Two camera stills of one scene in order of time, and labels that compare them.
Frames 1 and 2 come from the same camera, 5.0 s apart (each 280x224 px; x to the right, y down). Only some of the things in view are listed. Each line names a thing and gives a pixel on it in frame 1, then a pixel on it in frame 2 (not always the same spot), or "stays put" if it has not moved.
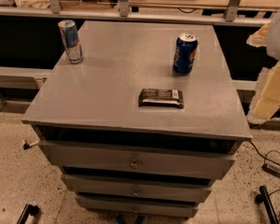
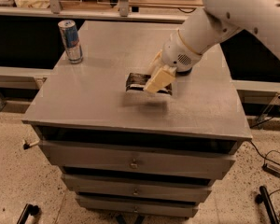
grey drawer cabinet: [145, 123] stays put
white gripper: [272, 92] -> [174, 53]
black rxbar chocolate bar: [161, 97] -> [137, 82]
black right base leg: [263, 198] stays put
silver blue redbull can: [71, 41] stays put
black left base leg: [29, 209] stays put
